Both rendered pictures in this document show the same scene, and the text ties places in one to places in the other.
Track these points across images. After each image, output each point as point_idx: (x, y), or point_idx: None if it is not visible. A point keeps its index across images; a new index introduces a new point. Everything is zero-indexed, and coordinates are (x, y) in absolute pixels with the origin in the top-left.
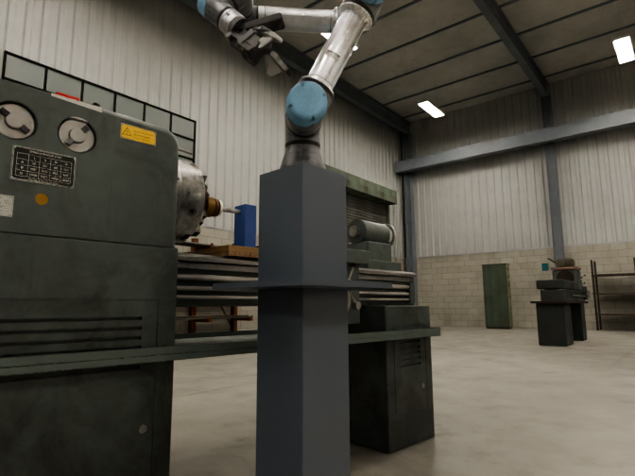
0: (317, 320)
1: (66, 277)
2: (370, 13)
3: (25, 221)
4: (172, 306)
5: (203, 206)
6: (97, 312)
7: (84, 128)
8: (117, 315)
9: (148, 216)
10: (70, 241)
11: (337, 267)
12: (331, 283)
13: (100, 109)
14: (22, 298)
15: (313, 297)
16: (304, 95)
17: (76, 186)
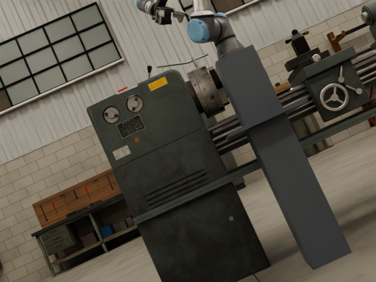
0: (267, 142)
1: (162, 166)
2: None
3: (136, 152)
4: (217, 156)
5: (216, 90)
6: (183, 175)
7: (135, 99)
8: (192, 173)
9: (183, 120)
10: (156, 150)
11: (271, 104)
12: (250, 126)
13: (136, 85)
14: (151, 182)
15: (258, 131)
16: (192, 29)
17: (145, 126)
